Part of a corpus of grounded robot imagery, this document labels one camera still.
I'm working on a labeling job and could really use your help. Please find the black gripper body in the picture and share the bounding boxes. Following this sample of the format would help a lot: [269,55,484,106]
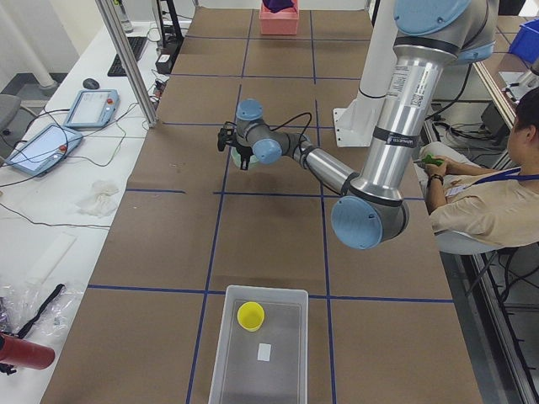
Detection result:
[234,142,253,157]

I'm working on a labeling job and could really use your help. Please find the mint green bowl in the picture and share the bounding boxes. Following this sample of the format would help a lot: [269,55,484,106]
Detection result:
[231,147,259,168]

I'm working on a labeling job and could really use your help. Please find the purple cloth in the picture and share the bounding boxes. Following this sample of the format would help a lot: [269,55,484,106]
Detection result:
[263,0,295,13]

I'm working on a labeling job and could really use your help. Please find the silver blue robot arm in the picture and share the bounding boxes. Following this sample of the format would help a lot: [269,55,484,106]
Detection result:
[218,1,499,249]

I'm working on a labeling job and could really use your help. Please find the white label in box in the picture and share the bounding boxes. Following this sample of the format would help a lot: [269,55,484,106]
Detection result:
[257,343,272,362]

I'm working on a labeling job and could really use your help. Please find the translucent plastic box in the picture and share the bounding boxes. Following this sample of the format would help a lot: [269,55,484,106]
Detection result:
[208,285,308,403]

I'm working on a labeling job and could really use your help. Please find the pink bin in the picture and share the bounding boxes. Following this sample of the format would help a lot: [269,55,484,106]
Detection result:
[259,0,299,35]

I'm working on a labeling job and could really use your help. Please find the crumpled white tissue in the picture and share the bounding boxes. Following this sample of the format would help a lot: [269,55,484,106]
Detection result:
[76,180,119,218]

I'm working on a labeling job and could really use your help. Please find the black keyboard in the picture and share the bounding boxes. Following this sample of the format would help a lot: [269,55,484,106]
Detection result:
[107,36,149,77]

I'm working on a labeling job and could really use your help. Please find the yellow cup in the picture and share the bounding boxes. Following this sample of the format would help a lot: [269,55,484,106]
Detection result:
[237,301,265,332]

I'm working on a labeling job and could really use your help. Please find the teach pendant far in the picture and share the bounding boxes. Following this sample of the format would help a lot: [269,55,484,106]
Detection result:
[63,89,119,130]

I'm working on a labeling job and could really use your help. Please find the teach pendant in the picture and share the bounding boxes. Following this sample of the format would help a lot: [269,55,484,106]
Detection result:
[5,124,83,177]
[63,89,119,130]

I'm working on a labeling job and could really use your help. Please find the black computer mouse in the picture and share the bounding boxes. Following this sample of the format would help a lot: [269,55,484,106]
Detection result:
[83,78,100,90]

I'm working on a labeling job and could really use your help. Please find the green handheld controller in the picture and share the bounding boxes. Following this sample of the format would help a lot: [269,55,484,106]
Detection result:
[414,154,444,167]

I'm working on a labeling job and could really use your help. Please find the teach pendant near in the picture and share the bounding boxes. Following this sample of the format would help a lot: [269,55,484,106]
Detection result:
[5,124,83,177]

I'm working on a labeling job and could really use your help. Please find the white foam strip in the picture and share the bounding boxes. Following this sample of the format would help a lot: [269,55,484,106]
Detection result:
[25,232,77,285]

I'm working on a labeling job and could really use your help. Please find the white chair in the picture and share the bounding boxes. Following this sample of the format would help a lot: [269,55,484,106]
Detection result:
[433,229,519,295]

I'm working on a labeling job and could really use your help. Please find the seated person beige shirt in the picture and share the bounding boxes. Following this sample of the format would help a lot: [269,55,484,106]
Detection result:
[414,88,538,247]

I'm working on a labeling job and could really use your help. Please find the clear plastic bag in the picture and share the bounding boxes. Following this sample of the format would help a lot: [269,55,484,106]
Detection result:
[1,284,83,339]

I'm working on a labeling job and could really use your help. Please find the red cylinder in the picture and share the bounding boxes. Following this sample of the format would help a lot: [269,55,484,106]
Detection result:
[1,333,56,369]

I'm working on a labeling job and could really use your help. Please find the blue storage bin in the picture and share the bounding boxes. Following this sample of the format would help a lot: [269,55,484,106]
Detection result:
[509,19,539,63]

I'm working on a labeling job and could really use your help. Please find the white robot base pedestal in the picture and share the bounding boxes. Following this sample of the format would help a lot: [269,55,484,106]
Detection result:
[334,0,398,147]

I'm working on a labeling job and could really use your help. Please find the aluminium frame post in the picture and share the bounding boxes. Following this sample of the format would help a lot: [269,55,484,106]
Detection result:
[95,0,157,128]

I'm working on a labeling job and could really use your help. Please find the black strap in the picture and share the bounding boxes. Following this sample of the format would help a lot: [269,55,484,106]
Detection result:
[16,283,67,339]

